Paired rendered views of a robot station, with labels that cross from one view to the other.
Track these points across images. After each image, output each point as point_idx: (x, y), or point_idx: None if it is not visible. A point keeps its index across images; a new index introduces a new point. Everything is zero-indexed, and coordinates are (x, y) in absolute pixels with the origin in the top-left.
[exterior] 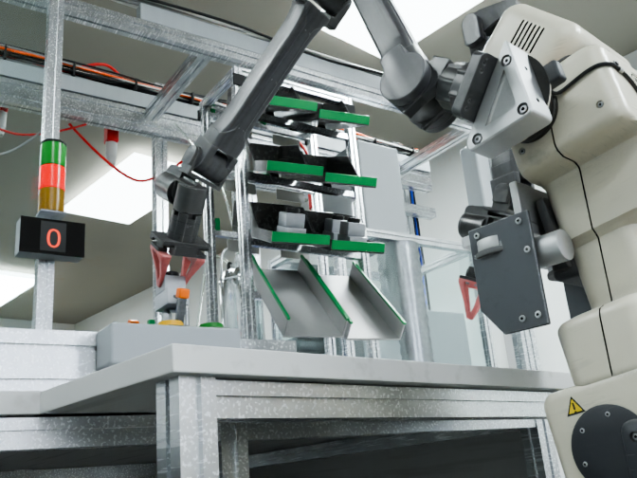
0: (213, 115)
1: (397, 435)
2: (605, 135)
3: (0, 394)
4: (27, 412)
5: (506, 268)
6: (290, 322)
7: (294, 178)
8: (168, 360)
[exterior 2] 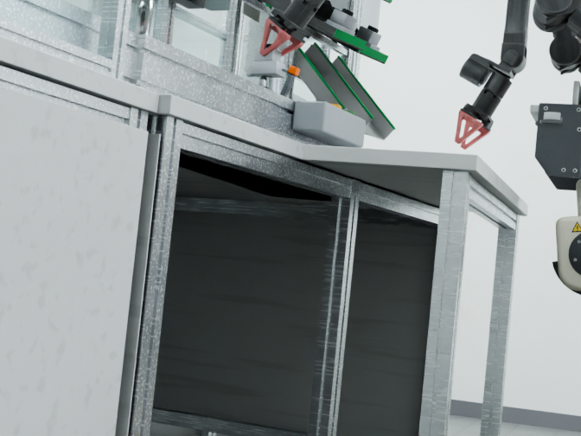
0: None
1: (308, 209)
2: None
3: (292, 141)
4: (299, 157)
5: (561, 136)
6: None
7: None
8: (472, 163)
